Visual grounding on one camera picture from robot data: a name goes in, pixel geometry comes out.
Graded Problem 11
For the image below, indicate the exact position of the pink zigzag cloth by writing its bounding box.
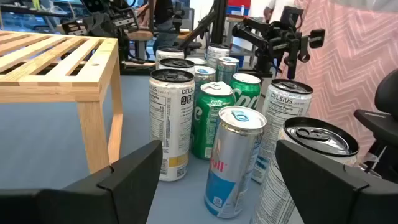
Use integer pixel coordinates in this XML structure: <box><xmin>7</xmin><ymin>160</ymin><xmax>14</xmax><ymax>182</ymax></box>
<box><xmin>278</xmin><ymin>0</ymin><xmax>398</xmax><ymax>162</ymax></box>

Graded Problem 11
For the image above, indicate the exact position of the silver blue Red Bull can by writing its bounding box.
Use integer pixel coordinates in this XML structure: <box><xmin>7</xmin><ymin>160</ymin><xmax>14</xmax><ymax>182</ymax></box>
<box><xmin>216</xmin><ymin>56</ymin><xmax>240</xmax><ymax>85</ymax></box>
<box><xmin>194</xmin><ymin>65</ymin><xmax>217</xmax><ymax>94</ymax></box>
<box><xmin>203</xmin><ymin>105</ymin><xmax>267</xmax><ymax>219</ymax></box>

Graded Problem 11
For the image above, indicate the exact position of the black metal table frame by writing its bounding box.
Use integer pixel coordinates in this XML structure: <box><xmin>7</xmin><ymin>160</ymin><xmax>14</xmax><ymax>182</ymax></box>
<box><xmin>178</xmin><ymin>0</ymin><xmax>230</xmax><ymax>52</ymax></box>

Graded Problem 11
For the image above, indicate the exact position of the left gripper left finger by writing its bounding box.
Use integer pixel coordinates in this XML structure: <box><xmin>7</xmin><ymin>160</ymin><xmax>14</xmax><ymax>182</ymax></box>
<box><xmin>0</xmin><ymin>139</ymin><xmax>164</xmax><ymax>224</ymax></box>

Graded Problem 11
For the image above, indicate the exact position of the person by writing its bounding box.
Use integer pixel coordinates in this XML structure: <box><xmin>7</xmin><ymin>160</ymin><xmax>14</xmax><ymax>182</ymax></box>
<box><xmin>262</xmin><ymin>0</ymin><xmax>299</xmax><ymax>24</ymax></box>
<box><xmin>136</xmin><ymin>0</ymin><xmax>184</xmax><ymax>55</ymax></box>

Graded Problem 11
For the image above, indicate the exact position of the slatted wooden shelf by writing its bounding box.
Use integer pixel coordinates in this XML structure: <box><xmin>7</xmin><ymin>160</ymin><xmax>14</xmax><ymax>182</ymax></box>
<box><xmin>0</xmin><ymin>30</ymin><xmax>124</xmax><ymax>175</ymax></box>

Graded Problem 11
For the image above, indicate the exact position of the white Celsius Arctic Vibe can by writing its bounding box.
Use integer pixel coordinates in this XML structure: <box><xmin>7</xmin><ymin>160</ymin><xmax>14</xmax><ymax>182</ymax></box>
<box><xmin>205</xmin><ymin>43</ymin><xmax>231</xmax><ymax>71</ymax></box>
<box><xmin>251</xmin><ymin>78</ymin><xmax>314</xmax><ymax>184</ymax></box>
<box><xmin>157</xmin><ymin>58</ymin><xmax>196</xmax><ymax>75</ymax></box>

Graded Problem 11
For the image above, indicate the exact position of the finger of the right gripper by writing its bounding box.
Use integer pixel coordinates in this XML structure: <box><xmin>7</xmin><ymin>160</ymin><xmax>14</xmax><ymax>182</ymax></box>
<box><xmin>60</xmin><ymin>20</ymin><xmax>90</xmax><ymax>37</ymax></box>
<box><xmin>110</xmin><ymin>7</ymin><xmax>141</xmax><ymax>34</ymax></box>

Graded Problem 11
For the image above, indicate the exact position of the red blue box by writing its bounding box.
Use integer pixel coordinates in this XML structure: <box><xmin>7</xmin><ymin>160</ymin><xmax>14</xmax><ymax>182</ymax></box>
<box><xmin>228</xmin><ymin>0</ymin><xmax>252</xmax><ymax>16</ymax></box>

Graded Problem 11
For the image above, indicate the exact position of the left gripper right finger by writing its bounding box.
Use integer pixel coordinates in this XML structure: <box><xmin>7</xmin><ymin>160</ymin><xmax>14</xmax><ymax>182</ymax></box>
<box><xmin>275</xmin><ymin>139</ymin><xmax>398</xmax><ymax>224</ymax></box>

